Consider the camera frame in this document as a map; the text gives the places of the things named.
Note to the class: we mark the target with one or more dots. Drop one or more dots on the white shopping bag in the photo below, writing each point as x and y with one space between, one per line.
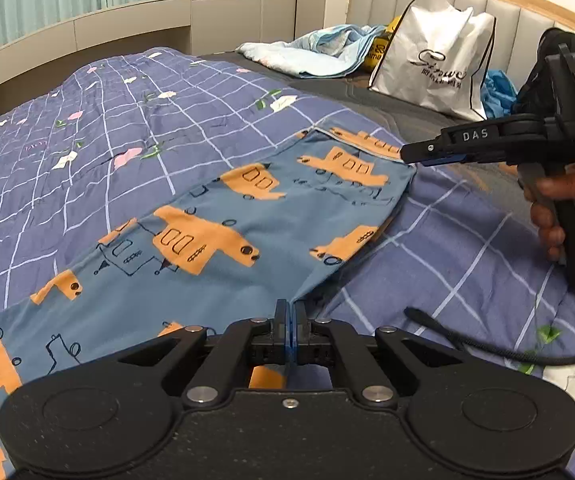
432 60

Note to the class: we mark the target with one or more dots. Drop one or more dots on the blue cloth behind bag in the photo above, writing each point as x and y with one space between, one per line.
498 92

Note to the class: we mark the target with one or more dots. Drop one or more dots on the person's right hand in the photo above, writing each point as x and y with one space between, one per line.
567 195

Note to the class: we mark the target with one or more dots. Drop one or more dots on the blue pants with orange print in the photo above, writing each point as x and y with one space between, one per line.
177 240

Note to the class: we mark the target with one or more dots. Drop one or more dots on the blue checked floral quilt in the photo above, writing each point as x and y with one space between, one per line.
92 110

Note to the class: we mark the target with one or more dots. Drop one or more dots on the yellow bag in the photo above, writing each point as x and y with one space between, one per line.
380 47

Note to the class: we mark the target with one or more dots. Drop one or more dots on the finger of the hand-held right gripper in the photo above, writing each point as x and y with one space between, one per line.
447 147

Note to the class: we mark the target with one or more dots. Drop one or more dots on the light blue blanket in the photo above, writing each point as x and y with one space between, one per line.
312 50

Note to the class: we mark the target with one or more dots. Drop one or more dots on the grey built-in cabinet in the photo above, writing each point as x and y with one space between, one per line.
132 22

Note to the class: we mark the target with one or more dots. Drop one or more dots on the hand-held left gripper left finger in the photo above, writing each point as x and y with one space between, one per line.
282 329

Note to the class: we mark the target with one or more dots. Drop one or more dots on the padded grey headboard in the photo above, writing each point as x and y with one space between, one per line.
512 10

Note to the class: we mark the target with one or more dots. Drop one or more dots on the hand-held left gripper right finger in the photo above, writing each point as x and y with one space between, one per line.
301 329

